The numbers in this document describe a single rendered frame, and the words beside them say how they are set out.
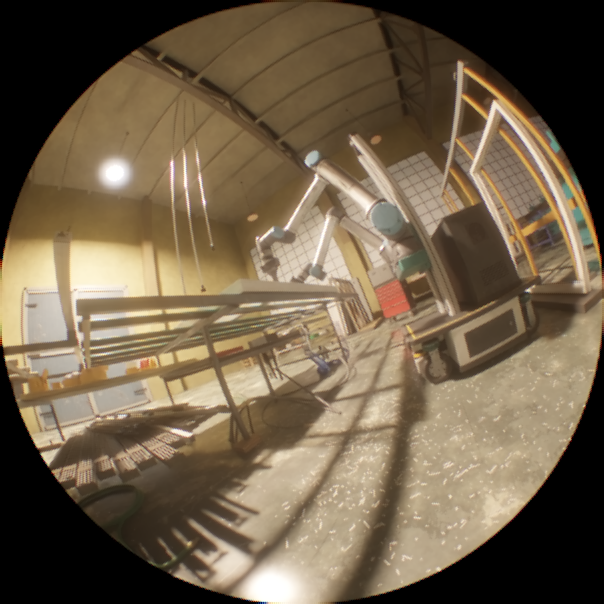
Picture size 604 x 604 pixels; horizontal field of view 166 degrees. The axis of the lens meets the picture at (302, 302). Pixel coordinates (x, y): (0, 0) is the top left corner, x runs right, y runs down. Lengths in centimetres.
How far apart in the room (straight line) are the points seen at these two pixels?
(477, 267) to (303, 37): 814
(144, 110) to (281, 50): 469
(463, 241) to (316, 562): 142
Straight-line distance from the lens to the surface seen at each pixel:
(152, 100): 834
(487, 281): 128
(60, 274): 58
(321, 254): 171
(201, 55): 793
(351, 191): 113
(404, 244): 114
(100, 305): 76
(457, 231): 126
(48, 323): 763
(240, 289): 110
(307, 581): 64
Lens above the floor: 56
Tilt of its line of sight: 8 degrees up
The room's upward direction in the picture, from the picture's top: 21 degrees counter-clockwise
